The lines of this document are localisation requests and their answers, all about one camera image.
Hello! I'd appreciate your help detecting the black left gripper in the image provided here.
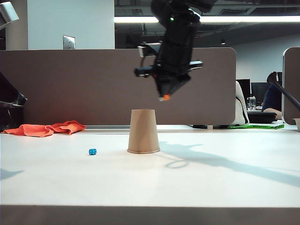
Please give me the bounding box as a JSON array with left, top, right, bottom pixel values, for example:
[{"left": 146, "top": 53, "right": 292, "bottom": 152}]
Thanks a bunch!
[{"left": 0, "top": 72, "right": 28, "bottom": 109}]

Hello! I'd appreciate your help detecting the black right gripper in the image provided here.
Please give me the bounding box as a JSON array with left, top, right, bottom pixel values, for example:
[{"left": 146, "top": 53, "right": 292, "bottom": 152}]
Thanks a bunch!
[{"left": 134, "top": 43, "right": 203, "bottom": 102}]

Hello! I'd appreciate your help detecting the brown paper cup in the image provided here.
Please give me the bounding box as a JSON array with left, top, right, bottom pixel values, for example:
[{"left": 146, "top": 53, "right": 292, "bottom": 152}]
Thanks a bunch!
[{"left": 127, "top": 109, "right": 161, "bottom": 155}]

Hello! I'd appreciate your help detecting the dark box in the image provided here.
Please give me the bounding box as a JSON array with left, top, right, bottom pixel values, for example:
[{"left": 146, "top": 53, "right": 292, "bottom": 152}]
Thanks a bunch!
[{"left": 0, "top": 107, "right": 24, "bottom": 132}]

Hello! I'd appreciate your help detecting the orange cloth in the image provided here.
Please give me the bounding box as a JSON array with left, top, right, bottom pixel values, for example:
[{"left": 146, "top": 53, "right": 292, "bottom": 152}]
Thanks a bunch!
[{"left": 1, "top": 120, "right": 87, "bottom": 138}]

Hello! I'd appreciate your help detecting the dark computer monitor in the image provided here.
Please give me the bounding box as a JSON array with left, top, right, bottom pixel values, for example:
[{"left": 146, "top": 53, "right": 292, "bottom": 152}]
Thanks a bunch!
[{"left": 236, "top": 79, "right": 251, "bottom": 104}]

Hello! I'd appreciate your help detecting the wide brown divider panel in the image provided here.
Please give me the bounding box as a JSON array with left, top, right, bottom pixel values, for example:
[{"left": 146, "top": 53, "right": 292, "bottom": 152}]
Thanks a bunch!
[{"left": 0, "top": 47, "right": 237, "bottom": 126}]

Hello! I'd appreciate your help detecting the clear water bottle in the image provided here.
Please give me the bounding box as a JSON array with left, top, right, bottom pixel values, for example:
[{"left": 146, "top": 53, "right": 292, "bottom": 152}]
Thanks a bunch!
[{"left": 247, "top": 95, "right": 256, "bottom": 111}]

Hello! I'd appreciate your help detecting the black flat case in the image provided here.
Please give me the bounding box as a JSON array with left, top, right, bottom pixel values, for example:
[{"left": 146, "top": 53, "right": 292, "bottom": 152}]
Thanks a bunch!
[{"left": 247, "top": 111, "right": 278, "bottom": 124}]

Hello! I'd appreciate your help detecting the seated person in dark shirt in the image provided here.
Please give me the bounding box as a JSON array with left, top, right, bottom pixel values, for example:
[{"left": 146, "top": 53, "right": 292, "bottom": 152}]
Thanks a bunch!
[{"left": 262, "top": 83, "right": 284, "bottom": 120}]

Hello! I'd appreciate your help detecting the black pole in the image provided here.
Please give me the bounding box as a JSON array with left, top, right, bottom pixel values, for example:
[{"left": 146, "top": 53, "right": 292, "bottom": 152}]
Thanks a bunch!
[{"left": 267, "top": 71, "right": 300, "bottom": 108}]

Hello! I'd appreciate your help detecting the brown divider panel white edge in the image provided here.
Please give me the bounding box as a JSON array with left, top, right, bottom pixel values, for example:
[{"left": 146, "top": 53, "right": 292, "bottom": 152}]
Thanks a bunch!
[{"left": 282, "top": 46, "right": 300, "bottom": 126}]

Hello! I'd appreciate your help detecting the white bag with black strap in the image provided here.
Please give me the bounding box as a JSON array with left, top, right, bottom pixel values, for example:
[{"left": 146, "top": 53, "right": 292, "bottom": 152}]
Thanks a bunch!
[{"left": 235, "top": 80, "right": 250, "bottom": 126}]

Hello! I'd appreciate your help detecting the metal wall outlet plate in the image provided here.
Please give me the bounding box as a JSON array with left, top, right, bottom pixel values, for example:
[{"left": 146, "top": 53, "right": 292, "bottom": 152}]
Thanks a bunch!
[{"left": 62, "top": 35, "right": 76, "bottom": 50}]

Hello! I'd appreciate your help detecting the silver left wrist camera with bracket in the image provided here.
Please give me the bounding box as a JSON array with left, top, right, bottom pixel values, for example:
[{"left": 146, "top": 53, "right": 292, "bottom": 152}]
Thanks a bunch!
[{"left": 0, "top": 1, "right": 20, "bottom": 30}]

